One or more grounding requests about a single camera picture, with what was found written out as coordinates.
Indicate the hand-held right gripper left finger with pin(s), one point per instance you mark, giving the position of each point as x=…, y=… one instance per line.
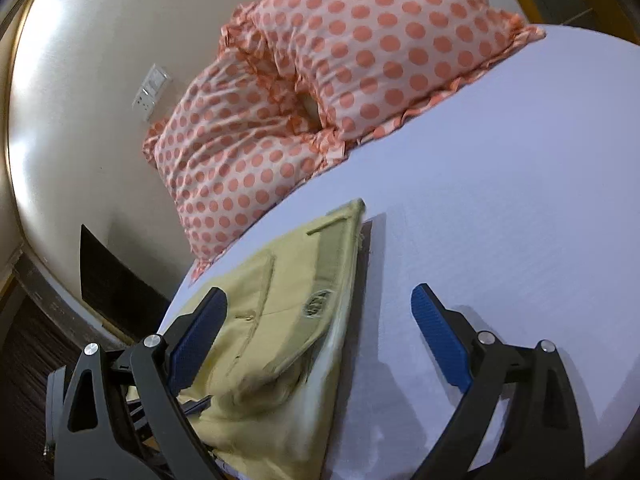
x=197, y=332

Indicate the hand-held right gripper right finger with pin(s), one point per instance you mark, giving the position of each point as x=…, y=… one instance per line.
x=440, y=330

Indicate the pale yellow pants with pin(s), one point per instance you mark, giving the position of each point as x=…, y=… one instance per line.
x=280, y=340

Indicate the white sheet bed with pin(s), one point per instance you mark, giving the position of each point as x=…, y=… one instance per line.
x=500, y=200

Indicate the small orange polka dot pillow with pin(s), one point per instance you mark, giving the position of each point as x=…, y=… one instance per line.
x=225, y=160

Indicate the large orange polka dot pillow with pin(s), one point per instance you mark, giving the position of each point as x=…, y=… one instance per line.
x=385, y=45

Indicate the black wall panel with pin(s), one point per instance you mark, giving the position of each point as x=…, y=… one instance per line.
x=117, y=280

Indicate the white wall switch plate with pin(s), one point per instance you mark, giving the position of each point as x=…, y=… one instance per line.
x=151, y=92

